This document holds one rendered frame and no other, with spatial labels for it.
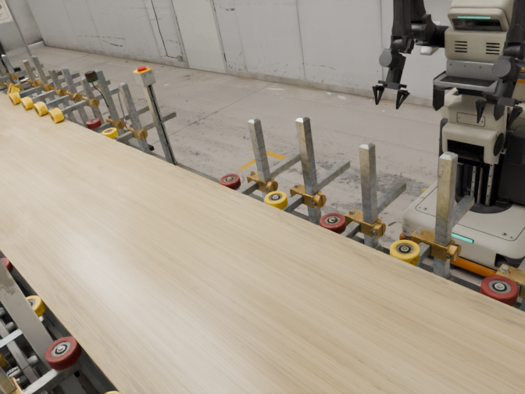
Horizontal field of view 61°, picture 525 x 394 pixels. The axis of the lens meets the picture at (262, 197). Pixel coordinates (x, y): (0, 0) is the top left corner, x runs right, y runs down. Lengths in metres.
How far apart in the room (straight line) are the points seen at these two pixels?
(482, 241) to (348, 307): 1.33
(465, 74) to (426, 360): 1.32
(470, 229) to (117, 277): 1.68
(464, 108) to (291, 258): 1.17
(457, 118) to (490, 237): 0.60
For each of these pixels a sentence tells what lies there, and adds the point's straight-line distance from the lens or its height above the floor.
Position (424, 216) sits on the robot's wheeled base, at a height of 0.28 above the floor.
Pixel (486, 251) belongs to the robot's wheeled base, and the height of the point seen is 0.22.
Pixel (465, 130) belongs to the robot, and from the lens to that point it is 2.15.
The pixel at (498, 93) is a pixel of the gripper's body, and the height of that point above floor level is 1.10.
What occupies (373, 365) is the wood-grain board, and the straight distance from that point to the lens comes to 1.04.
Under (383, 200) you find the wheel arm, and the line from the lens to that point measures 1.63.
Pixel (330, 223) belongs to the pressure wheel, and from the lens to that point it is 1.40.
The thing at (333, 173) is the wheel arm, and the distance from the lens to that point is 1.76.
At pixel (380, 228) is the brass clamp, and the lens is 1.50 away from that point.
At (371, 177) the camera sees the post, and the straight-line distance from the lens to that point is 1.41.
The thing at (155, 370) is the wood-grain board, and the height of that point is 0.90.
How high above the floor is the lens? 1.74
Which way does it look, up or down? 32 degrees down
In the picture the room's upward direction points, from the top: 11 degrees counter-clockwise
